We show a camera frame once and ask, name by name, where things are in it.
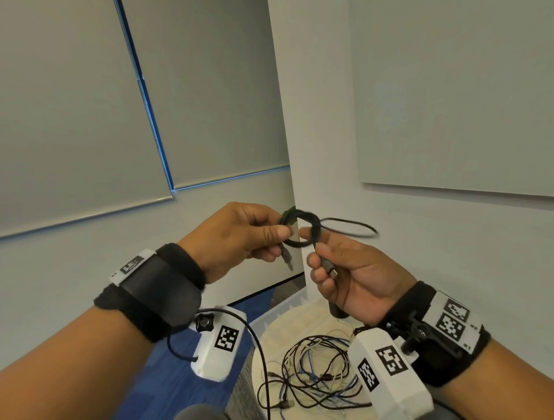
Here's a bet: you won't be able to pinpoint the person's right hand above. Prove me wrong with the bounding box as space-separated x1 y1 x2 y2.
298 227 418 328

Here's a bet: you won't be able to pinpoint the person's left hand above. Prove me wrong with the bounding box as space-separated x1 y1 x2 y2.
177 202 295 285

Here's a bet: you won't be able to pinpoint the clear plastic storage bin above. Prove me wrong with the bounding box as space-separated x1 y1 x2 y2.
249 287 310 340

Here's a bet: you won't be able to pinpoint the thin cream cable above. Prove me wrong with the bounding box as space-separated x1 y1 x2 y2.
298 331 351 390

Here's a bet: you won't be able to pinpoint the person's right forearm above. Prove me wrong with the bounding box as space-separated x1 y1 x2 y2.
437 337 554 420

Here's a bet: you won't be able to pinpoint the person's left forearm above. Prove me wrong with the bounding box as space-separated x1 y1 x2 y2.
0 305 156 420

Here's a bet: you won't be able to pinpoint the person's dark trousers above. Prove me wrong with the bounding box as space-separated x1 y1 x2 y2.
173 397 470 420

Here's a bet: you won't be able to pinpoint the black marker wristband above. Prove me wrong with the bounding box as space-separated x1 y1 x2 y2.
93 243 207 344
376 281 492 388

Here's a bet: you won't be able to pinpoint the round white table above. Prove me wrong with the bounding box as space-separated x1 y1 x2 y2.
250 302 377 420

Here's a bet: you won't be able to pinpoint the white wall whiteboard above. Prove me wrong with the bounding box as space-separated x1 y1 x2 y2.
348 0 554 198

